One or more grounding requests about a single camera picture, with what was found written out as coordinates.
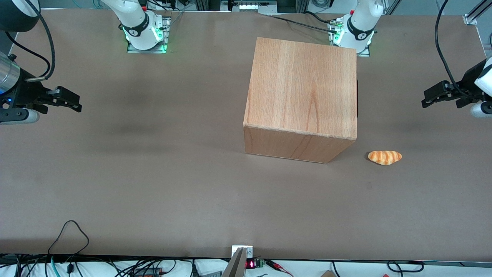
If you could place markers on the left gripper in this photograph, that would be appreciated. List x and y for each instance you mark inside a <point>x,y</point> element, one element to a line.
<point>464,85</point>

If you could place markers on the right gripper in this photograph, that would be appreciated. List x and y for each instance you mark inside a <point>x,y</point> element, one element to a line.
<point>24,92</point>

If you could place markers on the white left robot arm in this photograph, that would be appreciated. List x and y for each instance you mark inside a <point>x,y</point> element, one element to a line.
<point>361,19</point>

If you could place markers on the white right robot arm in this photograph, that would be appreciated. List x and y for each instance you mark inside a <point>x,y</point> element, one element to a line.
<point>136,19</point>

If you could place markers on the light wooden drawer cabinet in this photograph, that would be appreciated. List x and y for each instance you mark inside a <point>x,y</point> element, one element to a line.
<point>300,88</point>

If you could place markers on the toy bread roll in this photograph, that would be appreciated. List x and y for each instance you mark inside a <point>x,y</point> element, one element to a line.
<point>384,157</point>

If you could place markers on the black and orange adapter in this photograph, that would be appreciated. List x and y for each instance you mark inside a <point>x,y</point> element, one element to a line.
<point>148,272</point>

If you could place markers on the black device with white lights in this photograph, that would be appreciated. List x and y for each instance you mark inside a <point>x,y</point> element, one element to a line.
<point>251,5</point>

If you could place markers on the brown cardboard piece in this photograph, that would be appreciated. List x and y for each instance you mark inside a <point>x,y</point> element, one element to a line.
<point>327,274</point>

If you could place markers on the red and black test leads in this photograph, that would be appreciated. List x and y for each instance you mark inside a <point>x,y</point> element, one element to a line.
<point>278,266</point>

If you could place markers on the red digit display module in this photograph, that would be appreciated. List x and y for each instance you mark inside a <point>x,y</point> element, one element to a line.
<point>250,264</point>

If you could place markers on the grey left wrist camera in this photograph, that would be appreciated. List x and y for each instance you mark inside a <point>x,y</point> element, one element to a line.
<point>480,110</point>

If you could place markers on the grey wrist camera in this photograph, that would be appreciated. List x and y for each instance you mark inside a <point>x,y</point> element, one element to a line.
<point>480,110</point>
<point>19,116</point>

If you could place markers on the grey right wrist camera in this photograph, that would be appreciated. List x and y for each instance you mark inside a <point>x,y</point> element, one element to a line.
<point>19,116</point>

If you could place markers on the aluminium frame profile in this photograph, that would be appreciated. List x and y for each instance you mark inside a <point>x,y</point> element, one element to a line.
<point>474,15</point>

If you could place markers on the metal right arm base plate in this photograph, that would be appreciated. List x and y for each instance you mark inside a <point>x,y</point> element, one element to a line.
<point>168,34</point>

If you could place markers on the grey aluminium post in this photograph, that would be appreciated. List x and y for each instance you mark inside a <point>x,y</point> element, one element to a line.
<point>235,267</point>

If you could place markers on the silver metal bracket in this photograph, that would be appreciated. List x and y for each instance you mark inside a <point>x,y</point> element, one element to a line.
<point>250,252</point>

